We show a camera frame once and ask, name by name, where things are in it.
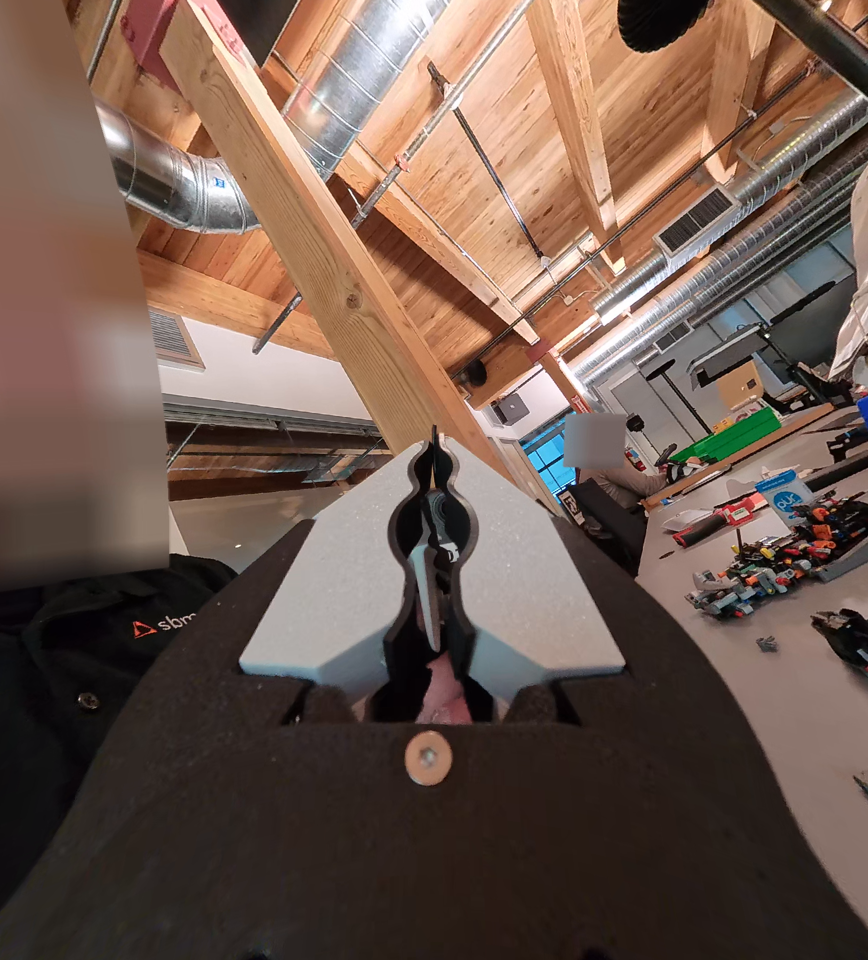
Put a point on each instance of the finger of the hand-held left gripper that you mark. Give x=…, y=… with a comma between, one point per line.
x=426, y=592

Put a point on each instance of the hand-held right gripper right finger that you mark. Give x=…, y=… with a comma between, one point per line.
x=539, y=600

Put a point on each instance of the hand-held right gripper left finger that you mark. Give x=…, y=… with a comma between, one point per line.
x=329, y=600

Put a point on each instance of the black lego connector piece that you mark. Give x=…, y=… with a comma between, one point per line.
x=437, y=517

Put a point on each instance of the partly built lego car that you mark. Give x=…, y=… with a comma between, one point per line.
x=801, y=547

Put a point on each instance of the black lego assembly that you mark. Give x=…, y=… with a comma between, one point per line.
x=861, y=641

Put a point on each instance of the person's left hand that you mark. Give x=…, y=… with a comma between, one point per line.
x=445, y=697

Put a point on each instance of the black office chair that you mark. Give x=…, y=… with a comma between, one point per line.
x=606, y=525

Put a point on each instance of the white flat device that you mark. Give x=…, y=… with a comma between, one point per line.
x=689, y=517

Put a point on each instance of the black floor lamp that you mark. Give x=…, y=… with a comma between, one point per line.
x=674, y=390

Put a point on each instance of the green plastic bins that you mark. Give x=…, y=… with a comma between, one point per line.
x=734, y=435

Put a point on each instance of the blue white gum container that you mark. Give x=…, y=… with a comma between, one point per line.
x=785, y=495

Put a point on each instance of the monitor stand with cardboard box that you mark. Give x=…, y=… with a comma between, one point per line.
x=734, y=367

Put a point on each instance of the person's black shirt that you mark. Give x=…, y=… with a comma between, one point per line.
x=28, y=712

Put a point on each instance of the black cylinder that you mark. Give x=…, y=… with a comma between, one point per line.
x=843, y=472

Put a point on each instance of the small black tool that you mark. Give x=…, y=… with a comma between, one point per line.
x=850, y=444

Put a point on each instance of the ribbed silver air ducts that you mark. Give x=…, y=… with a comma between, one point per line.
x=741, y=262

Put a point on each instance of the white ceiling vent grille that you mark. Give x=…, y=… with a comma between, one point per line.
x=696, y=221

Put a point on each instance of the black ceiling pipe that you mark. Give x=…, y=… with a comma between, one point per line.
x=839, y=45

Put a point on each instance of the black wall speaker box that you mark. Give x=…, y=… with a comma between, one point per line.
x=512, y=409

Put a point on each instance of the black dome ceiling camera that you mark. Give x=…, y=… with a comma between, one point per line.
x=477, y=372

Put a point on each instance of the wall vent grille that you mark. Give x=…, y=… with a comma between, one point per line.
x=175, y=337

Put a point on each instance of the wooden support post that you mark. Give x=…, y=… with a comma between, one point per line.
x=314, y=247

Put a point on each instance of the large silver air duct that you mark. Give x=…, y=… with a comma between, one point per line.
x=344, y=105

